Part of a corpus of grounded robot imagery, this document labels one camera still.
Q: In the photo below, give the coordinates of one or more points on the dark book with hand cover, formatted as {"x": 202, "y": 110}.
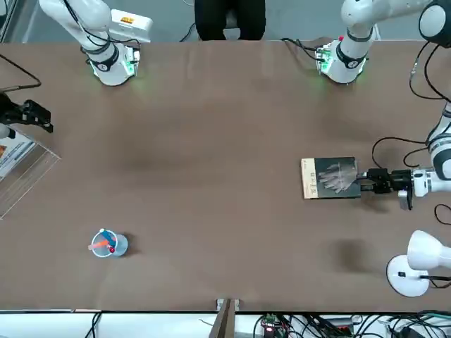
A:
{"x": 331, "y": 177}

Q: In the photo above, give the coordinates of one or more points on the clear plastic pen cup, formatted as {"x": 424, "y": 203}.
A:
{"x": 118, "y": 246}

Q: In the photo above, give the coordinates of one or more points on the small circuit board red light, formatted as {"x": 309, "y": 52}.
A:
{"x": 269, "y": 322}

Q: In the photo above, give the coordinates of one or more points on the blue pen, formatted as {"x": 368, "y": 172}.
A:
{"x": 109, "y": 238}

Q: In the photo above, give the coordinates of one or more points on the orange pen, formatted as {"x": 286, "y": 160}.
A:
{"x": 98, "y": 244}

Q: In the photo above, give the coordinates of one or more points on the clear acrylic storage rack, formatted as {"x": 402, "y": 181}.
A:
{"x": 31, "y": 176}

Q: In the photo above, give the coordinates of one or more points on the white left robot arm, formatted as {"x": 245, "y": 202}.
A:
{"x": 349, "y": 53}

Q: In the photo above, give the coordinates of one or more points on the person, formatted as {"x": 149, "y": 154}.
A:
{"x": 211, "y": 17}

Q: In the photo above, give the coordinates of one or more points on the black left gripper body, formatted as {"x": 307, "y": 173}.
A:
{"x": 400, "y": 181}

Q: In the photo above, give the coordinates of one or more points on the white desk lamp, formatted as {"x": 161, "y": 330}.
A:
{"x": 423, "y": 253}

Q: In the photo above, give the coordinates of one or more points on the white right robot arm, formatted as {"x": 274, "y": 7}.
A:
{"x": 105, "y": 63}

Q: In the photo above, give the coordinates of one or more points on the white control box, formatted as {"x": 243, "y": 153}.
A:
{"x": 135, "y": 24}

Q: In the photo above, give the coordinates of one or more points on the aluminium divider post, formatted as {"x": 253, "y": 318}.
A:
{"x": 227, "y": 317}

